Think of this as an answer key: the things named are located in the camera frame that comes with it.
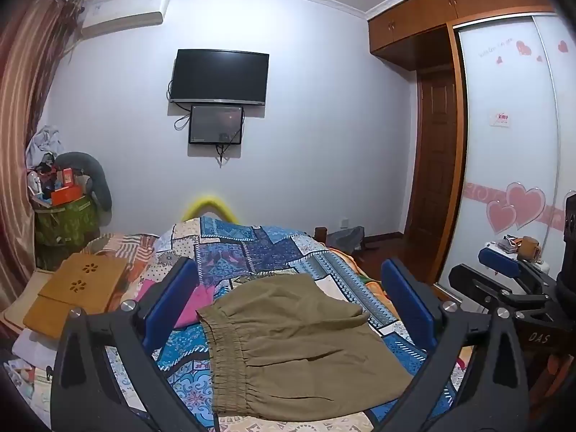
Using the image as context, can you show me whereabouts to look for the orange striped cloth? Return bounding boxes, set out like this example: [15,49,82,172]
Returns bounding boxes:
[83,233,158,264]

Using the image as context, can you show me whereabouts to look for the khaki pants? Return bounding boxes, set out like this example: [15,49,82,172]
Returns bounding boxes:
[197,274,414,417]

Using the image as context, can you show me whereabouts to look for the blue patchwork blanket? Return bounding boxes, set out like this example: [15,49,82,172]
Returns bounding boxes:
[105,216,455,432]

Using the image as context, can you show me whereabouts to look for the orange box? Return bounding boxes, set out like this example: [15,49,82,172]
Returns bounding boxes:
[50,186,86,205]

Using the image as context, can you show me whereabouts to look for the pink heart stickers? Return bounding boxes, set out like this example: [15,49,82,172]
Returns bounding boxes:
[486,182,546,235]

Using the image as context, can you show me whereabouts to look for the orange blanket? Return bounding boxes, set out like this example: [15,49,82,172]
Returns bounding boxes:
[333,249,394,309]

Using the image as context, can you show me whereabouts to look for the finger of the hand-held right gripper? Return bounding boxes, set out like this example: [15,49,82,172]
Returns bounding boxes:
[478,243,553,295]
[449,263,559,322]

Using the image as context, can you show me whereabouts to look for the pink cloth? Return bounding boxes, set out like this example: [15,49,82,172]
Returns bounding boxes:
[135,279,214,329]

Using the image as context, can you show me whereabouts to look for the wooden lap desk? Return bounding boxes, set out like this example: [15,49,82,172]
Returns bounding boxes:
[22,252,129,340]

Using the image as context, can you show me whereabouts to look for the wooden wardrobe with sliding doors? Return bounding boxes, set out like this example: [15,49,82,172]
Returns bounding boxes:
[366,0,576,302]

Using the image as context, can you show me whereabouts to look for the small black wall monitor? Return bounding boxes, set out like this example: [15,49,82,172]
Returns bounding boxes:
[188,104,245,145]

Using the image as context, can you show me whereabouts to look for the white air conditioner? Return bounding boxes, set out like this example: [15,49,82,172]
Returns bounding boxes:
[80,0,169,39]

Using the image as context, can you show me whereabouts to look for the yellow curved bar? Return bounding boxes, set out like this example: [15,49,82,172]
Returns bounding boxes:
[182,195,235,223]

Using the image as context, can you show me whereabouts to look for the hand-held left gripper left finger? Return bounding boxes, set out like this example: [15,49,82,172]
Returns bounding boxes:
[50,256,221,432]

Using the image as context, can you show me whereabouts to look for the grey curved pillow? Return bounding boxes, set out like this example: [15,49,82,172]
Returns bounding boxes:
[56,152,113,212]

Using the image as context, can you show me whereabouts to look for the pile of white papers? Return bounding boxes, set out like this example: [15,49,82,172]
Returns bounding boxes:
[4,355,55,428]

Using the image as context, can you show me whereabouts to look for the black wall television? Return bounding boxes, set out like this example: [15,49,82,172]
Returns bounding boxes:
[168,49,270,106]

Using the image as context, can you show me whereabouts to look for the brown striped curtain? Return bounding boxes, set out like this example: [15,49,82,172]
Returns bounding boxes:
[0,0,84,325]

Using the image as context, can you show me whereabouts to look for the white crumpled cloth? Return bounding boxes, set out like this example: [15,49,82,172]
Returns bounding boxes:
[26,126,61,169]

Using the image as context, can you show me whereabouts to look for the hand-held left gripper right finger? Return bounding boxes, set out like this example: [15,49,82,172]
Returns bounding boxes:
[378,258,531,432]

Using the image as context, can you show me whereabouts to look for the dark grey bag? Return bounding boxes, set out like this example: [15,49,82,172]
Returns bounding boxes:
[328,226,365,253]

